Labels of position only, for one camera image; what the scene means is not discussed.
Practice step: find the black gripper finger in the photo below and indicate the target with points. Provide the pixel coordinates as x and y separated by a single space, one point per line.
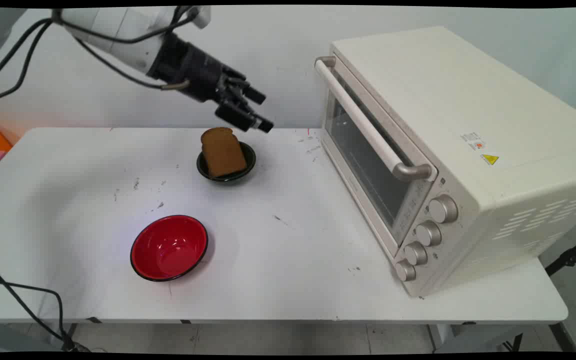
245 119
248 91

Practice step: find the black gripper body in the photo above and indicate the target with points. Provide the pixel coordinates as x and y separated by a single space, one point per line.
195 70

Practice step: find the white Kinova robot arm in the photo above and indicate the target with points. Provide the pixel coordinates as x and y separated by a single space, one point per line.
118 30

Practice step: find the small black bowl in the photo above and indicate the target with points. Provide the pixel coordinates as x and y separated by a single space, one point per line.
249 159

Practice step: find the brown toast slice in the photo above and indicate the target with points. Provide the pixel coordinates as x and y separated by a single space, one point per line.
222 152

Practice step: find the red bowl with black rim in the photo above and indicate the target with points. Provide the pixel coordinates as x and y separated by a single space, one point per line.
168 247

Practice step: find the silver oven knob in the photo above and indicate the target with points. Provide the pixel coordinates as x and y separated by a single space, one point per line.
415 253
405 270
443 208
428 233

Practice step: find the cream toaster oven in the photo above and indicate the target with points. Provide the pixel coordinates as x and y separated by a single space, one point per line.
468 100

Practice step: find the white label sticker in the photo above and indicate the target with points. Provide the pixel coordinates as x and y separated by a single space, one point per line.
473 141

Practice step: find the yellow warning sticker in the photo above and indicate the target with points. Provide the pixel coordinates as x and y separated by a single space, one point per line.
489 159

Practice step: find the black tripod stand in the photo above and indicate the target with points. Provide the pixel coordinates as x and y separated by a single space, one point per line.
570 257

